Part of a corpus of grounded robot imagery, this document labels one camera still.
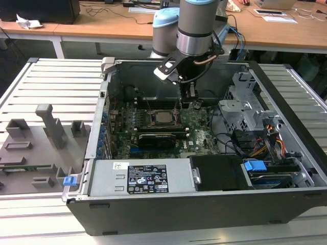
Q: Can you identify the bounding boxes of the silver CPU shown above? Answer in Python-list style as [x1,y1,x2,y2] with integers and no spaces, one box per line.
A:
[155,111,175,124]

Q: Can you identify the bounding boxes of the metal socket cover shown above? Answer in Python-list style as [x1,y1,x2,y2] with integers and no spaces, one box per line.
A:
[150,109,180,128]

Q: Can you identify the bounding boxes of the black RAM slot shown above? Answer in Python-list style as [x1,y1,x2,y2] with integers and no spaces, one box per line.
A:
[134,101,182,109]
[134,127,190,133]
[136,131,190,140]
[134,96,182,103]

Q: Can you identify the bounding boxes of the CPU socket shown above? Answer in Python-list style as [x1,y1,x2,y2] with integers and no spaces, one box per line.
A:
[148,108,184,130]

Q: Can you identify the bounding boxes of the silver drive cage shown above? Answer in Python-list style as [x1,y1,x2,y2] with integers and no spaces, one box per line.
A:
[218,71,284,133]

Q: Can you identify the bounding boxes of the green motherboard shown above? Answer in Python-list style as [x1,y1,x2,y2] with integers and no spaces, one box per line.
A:
[107,101,223,160]

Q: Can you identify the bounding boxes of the black graphics card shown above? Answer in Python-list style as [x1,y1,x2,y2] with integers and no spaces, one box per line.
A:
[137,132,177,150]

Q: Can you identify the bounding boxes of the beige crumpled bag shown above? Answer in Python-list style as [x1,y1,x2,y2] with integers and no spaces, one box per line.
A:
[229,0,242,13]

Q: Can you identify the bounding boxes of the wooden desk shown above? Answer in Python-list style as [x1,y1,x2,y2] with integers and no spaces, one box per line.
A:
[0,0,327,60]

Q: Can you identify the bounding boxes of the flat tablet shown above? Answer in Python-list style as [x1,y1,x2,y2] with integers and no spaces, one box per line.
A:
[254,9,284,15]

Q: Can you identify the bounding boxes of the white paper sheet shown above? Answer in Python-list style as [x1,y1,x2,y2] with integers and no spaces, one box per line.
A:
[263,15,298,23]

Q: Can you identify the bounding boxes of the black plastic shroud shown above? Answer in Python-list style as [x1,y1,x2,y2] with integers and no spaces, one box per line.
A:
[190,154,252,192]

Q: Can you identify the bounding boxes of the silver laptop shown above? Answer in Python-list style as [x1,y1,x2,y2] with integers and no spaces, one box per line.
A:
[254,0,298,10]

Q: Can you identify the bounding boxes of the hard disk in blue carrier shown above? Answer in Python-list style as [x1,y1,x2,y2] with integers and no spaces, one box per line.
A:
[242,158,301,190]

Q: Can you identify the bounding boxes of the grey power supply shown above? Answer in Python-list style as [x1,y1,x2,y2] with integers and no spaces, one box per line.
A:
[88,159,195,197]

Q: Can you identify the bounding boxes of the black open PC case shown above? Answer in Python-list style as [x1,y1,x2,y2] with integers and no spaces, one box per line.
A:
[65,56,327,236]

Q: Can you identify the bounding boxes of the black computer box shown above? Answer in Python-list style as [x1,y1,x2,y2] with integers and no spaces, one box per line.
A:
[0,0,81,25]

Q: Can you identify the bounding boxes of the blue case latch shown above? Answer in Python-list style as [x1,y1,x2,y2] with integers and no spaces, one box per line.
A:
[62,175,77,187]

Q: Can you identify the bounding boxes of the crumpled white paper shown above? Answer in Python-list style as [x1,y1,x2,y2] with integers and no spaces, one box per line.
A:
[15,14,43,30]

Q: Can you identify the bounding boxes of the grey parts rack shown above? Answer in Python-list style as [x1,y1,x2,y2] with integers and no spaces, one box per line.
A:
[0,103,92,194]

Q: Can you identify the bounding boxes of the green RAM stick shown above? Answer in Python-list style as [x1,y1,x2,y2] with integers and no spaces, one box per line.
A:
[0,164,53,171]

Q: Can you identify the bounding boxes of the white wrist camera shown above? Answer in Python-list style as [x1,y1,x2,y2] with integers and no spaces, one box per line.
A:
[153,52,184,85]

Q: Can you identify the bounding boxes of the blue cable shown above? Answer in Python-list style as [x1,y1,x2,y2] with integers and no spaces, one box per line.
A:
[228,25,246,52]

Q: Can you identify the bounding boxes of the grey case handle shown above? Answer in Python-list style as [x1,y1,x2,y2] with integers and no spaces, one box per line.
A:
[101,56,116,75]

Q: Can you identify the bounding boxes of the black cable bundle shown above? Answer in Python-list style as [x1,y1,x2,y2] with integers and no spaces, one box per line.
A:
[231,129,256,157]

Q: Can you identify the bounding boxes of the coloured power wire bundle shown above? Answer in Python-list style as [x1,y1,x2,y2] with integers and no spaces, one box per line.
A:
[251,122,286,158]

